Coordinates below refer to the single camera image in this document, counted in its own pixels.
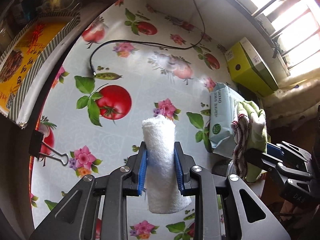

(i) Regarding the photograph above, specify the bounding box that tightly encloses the green towel stack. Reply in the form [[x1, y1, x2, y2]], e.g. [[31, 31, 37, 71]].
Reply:
[[231, 101, 268, 184]]

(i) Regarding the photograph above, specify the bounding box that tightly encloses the white towel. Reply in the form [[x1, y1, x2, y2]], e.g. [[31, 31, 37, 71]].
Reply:
[[142, 115, 191, 214]]

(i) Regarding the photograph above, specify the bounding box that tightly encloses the cream dotted curtain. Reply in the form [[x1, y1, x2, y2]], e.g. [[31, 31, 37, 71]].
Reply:
[[262, 77, 319, 130]]

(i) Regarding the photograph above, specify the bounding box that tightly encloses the light blue wet wipes pack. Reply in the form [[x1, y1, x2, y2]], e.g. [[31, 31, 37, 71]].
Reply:
[[209, 83, 244, 158]]

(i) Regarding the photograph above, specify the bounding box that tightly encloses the yellow green cardboard box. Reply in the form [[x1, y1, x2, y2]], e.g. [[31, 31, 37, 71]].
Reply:
[[225, 37, 278, 98]]

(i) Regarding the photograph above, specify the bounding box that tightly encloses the black binder clip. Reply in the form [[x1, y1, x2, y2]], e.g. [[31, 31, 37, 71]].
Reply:
[[28, 129, 70, 167]]

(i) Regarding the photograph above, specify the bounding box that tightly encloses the floral tablecloth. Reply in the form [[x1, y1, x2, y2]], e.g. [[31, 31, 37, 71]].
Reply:
[[31, 0, 236, 225]]

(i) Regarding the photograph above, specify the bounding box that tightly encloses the yellow red printed board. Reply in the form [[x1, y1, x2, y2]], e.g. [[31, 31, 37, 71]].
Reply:
[[1, 12, 80, 127]]

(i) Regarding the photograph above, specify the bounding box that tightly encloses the black cable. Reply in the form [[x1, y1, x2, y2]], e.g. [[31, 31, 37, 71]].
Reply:
[[89, 0, 206, 77]]

